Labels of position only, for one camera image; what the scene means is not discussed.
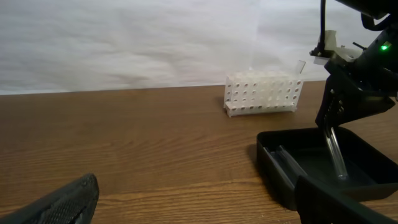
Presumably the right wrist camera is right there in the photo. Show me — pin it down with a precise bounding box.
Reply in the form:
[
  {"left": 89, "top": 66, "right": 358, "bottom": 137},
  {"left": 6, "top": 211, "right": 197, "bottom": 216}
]
[{"left": 312, "top": 29, "right": 363, "bottom": 67}]

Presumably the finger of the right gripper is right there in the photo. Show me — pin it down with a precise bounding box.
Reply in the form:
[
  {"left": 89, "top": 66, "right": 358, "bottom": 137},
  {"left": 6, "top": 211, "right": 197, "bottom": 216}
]
[{"left": 315, "top": 77, "right": 346, "bottom": 128}]

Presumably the white test tube rack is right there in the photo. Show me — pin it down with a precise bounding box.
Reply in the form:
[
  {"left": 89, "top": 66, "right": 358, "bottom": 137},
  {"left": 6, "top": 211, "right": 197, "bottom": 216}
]
[{"left": 223, "top": 70, "right": 305, "bottom": 118}]

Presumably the black tray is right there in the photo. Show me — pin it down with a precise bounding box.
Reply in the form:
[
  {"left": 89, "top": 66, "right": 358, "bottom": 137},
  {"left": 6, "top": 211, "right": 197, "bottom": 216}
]
[{"left": 256, "top": 126, "right": 398, "bottom": 212}]

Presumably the black cable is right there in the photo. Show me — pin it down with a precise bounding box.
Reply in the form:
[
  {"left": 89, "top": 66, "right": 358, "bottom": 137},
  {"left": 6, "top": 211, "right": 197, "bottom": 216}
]
[{"left": 318, "top": 0, "right": 327, "bottom": 53}]

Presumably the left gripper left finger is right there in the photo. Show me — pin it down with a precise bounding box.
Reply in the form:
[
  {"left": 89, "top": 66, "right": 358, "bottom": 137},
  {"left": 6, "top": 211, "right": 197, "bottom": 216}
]
[{"left": 0, "top": 173, "right": 100, "bottom": 224}]

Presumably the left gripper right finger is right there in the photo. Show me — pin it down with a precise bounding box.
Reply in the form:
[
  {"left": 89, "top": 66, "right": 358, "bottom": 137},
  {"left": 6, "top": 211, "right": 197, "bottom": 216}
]
[{"left": 294, "top": 175, "right": 398, "bottom": 224}]

